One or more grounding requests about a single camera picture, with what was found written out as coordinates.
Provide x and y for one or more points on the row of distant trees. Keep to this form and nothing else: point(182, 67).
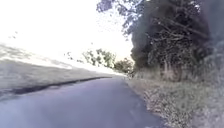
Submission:
point(106, 60)

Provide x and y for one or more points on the grey asphalt road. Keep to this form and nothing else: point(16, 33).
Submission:
point(83, 106)

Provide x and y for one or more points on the concrete kerb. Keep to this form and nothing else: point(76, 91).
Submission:
point(50, 86)

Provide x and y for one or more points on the dry grass verge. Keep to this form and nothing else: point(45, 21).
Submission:
point(40, 71)

